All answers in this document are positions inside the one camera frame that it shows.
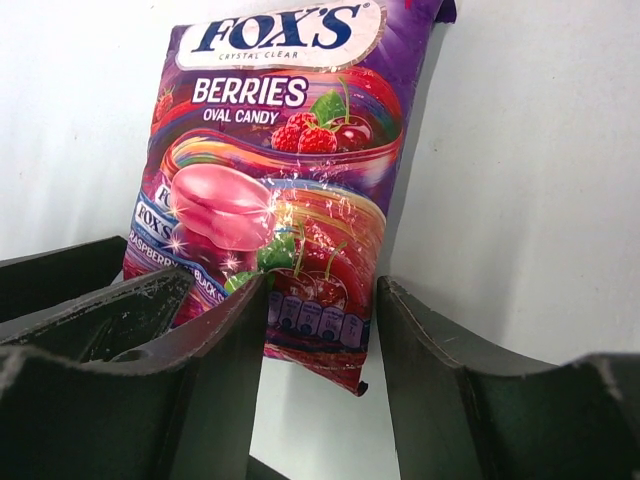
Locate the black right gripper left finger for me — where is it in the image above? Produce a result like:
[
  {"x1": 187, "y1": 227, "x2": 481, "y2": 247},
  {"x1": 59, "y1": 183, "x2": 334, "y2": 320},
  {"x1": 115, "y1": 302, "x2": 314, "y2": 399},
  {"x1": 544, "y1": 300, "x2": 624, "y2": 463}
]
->
[{"x1": 1, "y1": 236, "x2": 273, "y2": 479}]

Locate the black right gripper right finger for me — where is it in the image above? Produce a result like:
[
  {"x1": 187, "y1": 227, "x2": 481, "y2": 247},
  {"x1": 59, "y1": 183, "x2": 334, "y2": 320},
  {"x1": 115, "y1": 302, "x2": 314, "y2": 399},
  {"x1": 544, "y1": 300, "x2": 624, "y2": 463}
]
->
[{"x1": 376, "y1": 276, "x2": 639, "y2": 479}]

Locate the purple Fox's bag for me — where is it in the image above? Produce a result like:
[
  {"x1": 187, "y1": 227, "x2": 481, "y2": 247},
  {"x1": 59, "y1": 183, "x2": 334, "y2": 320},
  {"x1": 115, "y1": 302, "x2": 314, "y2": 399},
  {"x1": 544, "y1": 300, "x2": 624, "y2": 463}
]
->
[{"x1": 123, "y1": 1, "x2": 457, "y2": 396}]

